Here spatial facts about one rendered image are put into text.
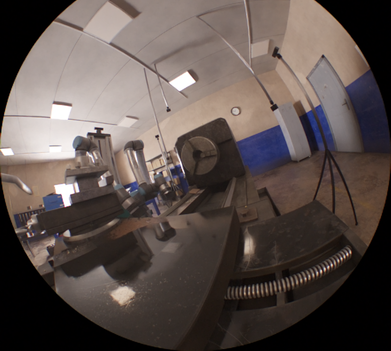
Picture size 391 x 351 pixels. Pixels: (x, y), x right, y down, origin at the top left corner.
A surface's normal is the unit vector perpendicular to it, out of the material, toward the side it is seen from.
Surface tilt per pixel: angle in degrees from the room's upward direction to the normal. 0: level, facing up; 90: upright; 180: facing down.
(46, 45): 180
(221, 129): 90
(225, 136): 90
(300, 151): 90
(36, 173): 90
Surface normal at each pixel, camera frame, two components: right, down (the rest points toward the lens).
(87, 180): 0.85, -0.34
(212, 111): -0.37, 0.04
